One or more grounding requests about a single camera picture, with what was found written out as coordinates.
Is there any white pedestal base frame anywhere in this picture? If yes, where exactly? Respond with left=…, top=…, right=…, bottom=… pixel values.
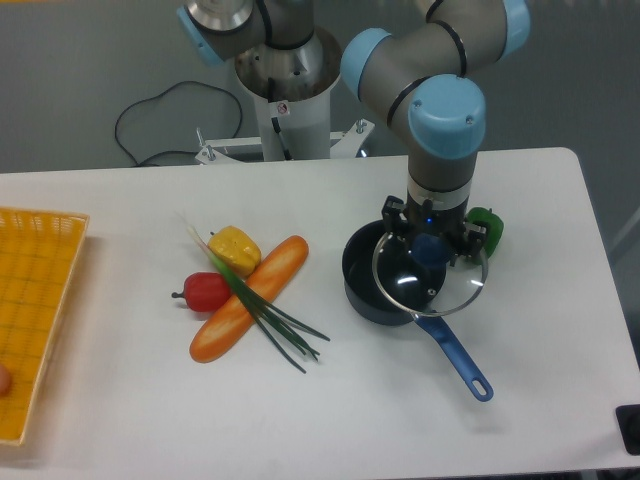
left=194, top=118, right=376, bottom=165

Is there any yellow woven basket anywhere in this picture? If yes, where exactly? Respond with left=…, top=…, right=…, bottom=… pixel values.
left=1, top=207, right=90, bottom=446

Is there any green spring onion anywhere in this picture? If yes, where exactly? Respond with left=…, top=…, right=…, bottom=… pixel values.
left=185, top=223, right=330, bottom=373

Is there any black cable on floor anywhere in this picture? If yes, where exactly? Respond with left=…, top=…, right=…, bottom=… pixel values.
left=114, top=80, right=244, bottom=168

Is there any yellow bell pepper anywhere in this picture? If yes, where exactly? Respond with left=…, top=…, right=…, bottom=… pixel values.
left=207, top=226, right=262, bottom=278

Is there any glass lid blue knob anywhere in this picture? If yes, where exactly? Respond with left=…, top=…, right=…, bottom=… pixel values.
left=372, top=233, right=489, bottom=318

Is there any green bell pepper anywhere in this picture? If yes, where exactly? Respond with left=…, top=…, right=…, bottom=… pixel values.
left=466, top=207, right=504, bottom=258

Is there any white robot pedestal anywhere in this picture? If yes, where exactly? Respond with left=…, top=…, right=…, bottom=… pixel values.
left=235, top=27, right=342, bottom=161

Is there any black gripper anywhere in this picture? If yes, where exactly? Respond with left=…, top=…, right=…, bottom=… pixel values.
left=381, top=194, right=487, bottom=266

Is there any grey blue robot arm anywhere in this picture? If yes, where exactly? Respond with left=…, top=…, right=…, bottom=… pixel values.
left=177, top=1, right=531, bottom=259

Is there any red bell pepper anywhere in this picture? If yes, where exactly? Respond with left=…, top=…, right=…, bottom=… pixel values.
left=171, top=272, right=232, bottom=313

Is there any dark saucepan blue handle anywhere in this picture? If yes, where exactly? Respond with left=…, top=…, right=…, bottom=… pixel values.
left=342, top=220, right=494, bottom=402

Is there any black device at table edge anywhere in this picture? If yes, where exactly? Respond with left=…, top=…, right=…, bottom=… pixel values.
left=615, top=404, right=640, bottom=456

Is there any orange baguette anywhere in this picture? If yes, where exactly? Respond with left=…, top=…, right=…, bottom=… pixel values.
left=189, top=231, right=309, bottom=363

